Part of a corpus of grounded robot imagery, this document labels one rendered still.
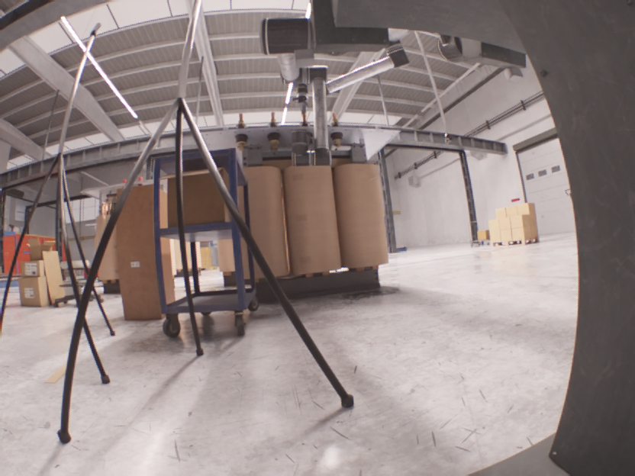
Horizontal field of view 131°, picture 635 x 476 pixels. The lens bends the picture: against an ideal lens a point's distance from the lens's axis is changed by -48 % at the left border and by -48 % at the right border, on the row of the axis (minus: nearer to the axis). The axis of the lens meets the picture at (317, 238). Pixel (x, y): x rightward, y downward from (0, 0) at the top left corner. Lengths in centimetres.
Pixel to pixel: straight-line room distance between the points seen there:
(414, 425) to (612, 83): 62
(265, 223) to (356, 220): 73
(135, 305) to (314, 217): 149
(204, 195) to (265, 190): 87
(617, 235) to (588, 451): 27
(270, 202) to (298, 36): 129
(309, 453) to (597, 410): 46
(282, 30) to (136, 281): 173
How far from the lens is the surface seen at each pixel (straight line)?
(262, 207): 215
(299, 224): 217
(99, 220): 452
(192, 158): 145
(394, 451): 54
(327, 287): 233
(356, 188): 232
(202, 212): 138
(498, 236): 797
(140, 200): 204
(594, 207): 37
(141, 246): 199
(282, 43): 143
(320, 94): 217
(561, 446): 49
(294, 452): 56
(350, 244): 228
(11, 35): 708
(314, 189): 222
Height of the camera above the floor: 36
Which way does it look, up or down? 3 degrees up
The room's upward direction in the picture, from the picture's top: 5 degrees counter-clockwise
